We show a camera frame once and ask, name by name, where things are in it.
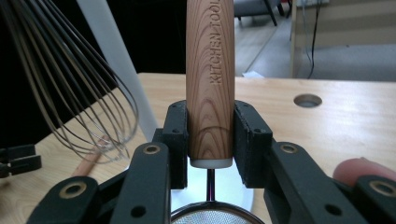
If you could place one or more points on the grey armchair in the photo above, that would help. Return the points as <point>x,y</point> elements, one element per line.
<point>252,7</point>

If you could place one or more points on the wooden office desk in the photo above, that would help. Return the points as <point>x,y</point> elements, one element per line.
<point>351,31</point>

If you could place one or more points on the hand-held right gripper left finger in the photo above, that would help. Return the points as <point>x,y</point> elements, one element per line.
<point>177,149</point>

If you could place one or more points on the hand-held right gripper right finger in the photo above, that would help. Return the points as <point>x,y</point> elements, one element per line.
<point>252,149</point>

